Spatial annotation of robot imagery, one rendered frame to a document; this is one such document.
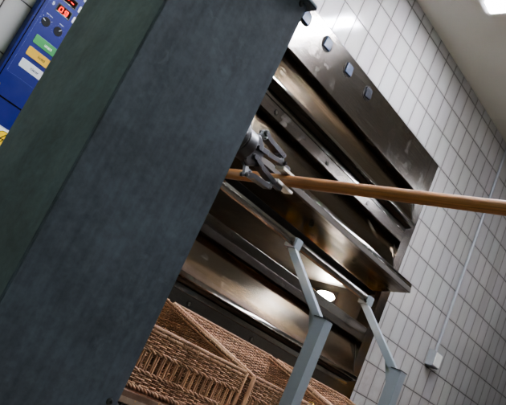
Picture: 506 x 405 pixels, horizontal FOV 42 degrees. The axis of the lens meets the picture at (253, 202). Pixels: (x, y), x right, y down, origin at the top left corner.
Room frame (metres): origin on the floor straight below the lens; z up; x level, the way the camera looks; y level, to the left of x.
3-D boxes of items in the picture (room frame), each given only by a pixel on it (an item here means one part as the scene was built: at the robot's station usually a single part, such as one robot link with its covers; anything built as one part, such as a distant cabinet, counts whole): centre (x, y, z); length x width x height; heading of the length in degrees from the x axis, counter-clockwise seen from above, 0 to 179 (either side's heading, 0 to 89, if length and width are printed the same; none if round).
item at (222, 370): (1.81, 0.18, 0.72); 0.56 x 0.49 x 0.28; 133
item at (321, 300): (2.42, -0.05, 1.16); 1.80 x 0.06 x 0.04; 133
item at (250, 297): (2.40, -0.07, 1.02); 1.79 x 0.11 x 0.19; 133
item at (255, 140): (1.48, 0.06, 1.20); 0.09 x 0.07 x 0.08; 134
